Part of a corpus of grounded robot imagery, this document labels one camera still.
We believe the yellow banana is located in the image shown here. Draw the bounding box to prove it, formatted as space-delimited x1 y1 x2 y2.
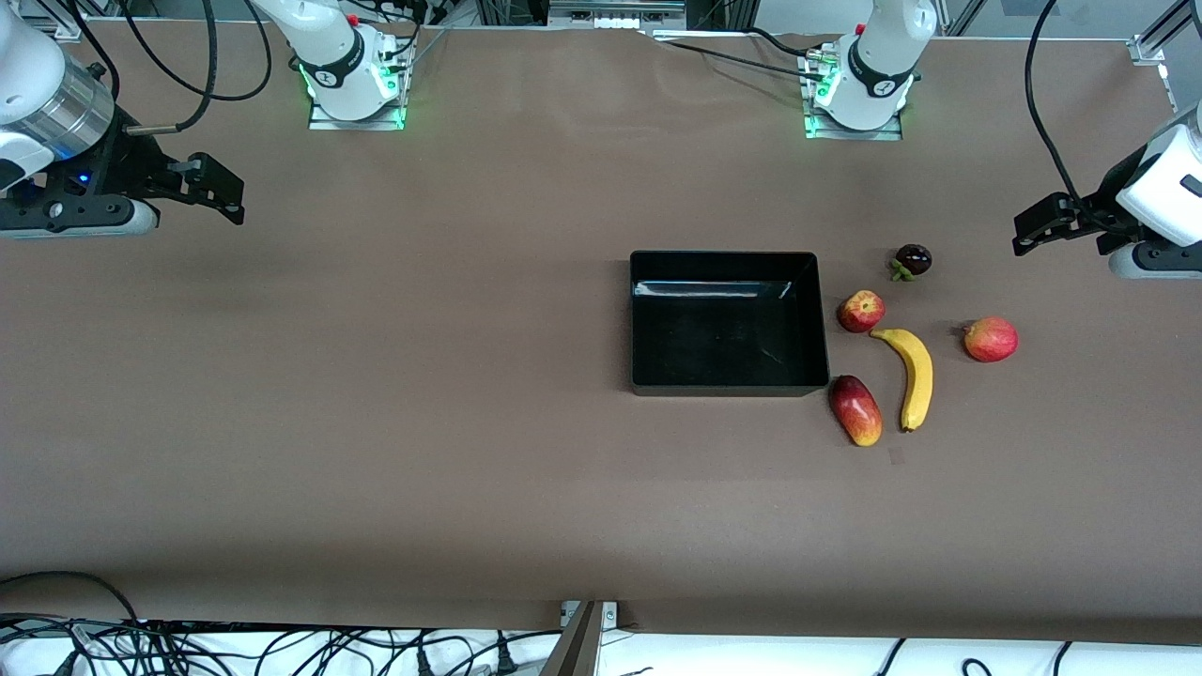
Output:
870 328 934 434

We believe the black rectangular plastic box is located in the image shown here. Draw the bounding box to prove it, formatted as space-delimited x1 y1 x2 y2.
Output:
629 249 831 398

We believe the grey box with white sockets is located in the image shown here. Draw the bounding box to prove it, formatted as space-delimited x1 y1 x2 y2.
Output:
549 0 686 27

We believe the round red apple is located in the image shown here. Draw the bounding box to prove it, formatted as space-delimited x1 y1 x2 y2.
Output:
962 316 1020 363

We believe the dark purple mangosteen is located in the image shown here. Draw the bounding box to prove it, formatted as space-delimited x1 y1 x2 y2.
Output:
890 243 933 283

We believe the small red yellow apple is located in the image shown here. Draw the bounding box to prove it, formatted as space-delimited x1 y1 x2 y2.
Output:
837 289 886 334

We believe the red yellow mango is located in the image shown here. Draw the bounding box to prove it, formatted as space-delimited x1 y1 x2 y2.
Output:
828 375 884 448

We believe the large table cover sheet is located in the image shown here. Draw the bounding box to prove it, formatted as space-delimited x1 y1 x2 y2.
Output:
0 19 1202 649

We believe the aluminium profile beam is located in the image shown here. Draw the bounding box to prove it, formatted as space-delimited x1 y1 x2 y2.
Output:
540 601 604 676

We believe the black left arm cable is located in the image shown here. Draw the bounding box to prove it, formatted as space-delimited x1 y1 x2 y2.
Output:
1025 0 1142 236

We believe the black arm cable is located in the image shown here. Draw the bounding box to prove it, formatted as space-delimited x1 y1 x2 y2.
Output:
66 0 274 138
1025 0 1142 236

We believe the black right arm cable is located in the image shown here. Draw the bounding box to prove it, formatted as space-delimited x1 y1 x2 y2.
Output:
66 0 274 138

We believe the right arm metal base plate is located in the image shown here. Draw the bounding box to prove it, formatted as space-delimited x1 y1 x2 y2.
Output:
308 38 408 131

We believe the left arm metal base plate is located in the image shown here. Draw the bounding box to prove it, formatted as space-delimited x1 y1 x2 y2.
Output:
803 42 904 142

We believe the thin black cable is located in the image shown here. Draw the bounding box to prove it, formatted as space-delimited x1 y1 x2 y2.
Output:
648 26 827 81

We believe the long black looped cable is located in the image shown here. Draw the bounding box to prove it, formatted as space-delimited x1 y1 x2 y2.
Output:
0 570 142 625

